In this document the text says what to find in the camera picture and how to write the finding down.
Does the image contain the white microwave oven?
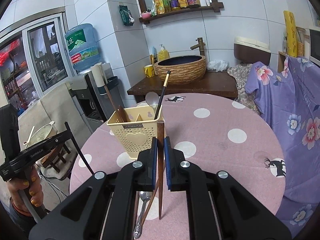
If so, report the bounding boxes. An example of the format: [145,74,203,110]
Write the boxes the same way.
[309,27,320,66]

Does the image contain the brown white rice cooker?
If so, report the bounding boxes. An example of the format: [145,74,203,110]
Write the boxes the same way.
[233,36,271,66]

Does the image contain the yellow roll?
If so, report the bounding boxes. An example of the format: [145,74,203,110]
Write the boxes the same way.
[283,10,298,57]

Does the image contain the yellow mug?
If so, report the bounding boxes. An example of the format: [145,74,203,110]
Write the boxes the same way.
[144,64,156,78]

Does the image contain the purple floral cloth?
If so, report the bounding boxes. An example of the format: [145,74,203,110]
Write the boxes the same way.
[245,56,319,239]

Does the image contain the green hanging packet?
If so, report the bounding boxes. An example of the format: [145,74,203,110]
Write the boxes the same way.
[119,5,135,27]

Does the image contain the brown wooden chopstick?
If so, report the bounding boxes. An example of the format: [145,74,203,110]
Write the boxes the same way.
[131,191,140,239]
[157,120,164,219]
[142,180,159,225]
[104,85,124,122]

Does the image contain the brass faucet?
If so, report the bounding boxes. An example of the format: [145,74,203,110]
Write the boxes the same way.
[190,37,206,56]

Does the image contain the dark wooden counter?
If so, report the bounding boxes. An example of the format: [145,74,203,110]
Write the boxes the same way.
[127,72,238,102]

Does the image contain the wooden framed wall shelf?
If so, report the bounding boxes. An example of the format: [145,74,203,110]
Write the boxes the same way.
[130,0,225,25]

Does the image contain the left hand yellow nails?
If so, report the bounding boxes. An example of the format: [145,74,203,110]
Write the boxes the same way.
[6,166,43,214]

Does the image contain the wooden spoon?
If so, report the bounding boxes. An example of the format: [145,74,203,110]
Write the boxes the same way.
[118,105,128,122]

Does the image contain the cream cooking pot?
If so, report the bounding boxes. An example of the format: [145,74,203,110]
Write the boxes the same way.
[23,121,57,150]

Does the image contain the small wooden stool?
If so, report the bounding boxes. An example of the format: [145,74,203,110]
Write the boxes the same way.
[40,142,72,174]

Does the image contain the blue water jug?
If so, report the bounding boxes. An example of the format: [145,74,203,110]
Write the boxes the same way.
[65,23,100,72]

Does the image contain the beige plastic utensil holder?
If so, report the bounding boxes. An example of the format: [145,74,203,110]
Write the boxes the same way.
[107,105,164,160]

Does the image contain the pink polka dot tablecloth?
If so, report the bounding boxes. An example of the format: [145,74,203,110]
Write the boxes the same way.
[81,93,285,239]

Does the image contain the pink small bowl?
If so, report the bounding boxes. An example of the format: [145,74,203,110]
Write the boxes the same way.
[141,11,151,20]

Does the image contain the steel spoon patterned handle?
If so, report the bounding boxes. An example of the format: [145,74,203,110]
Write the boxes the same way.
[133,191,152,239]

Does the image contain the yellow soap bottle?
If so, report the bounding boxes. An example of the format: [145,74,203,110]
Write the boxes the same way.
[157,44,170,61]

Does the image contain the grey metal spoon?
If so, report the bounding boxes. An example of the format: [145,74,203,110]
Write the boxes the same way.
[145,92,159,112]

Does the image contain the grey water dispenser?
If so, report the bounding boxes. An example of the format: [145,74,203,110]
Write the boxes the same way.
[67,69,124,133]

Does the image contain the white crumpled plastic bag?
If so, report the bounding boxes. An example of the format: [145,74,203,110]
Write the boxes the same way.
[207,60,229,72]

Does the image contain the woven pattern basin sink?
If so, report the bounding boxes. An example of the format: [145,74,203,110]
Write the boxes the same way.
[154,55,207,85]

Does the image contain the window with metal frame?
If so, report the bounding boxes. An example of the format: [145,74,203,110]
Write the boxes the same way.
[1,7,75,114]

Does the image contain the paper cup stack holder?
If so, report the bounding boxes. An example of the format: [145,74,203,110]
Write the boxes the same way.
[91,62,119,95]

